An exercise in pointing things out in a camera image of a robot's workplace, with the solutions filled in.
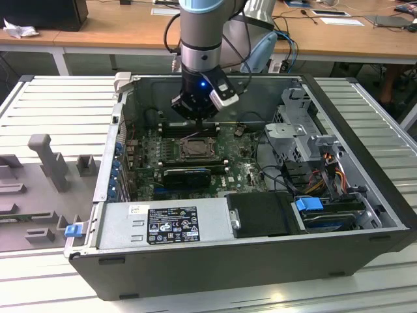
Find thin metal locking lever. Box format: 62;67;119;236
180;131;201;144

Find metal CPU socket cover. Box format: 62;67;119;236
180;138;218;160

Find black RAM slot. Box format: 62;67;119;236
159;162;227;173
162;122;218;131
159;158;224;166
162;129;219;138

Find CPU socket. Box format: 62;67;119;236
177;136;219;161

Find black drive cover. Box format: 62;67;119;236
224;192;296;238

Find black graphics card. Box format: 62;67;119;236
162;168;212;189

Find green motherboard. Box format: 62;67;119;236
125;125;271;201

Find wooden desk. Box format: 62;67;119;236
0;0;417;65

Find metal disk bay cage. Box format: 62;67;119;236
273;87;328;164

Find black power supply label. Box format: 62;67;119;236
147;205;200;245

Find grey power supply unit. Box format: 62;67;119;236
97;197;235;250

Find open black PC case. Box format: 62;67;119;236
63;72;412;303

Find grey parts rack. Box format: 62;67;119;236
0;133;102;252

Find black box on desk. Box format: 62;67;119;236
0;0;89;33

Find crumpled white paper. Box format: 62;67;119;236
2;18;40;40

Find grey laptop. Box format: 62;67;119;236
364;14;415;29

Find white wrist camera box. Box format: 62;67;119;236
209;79;241;108

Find grey case release handle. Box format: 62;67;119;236
113;72;134;96

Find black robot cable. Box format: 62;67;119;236
164;12;183;55

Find grey metal bracket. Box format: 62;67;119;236
264;123;308;155

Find blue cables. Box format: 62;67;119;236
276;28;300;70

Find yellow orange wire bundle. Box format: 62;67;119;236
306;155;347;196

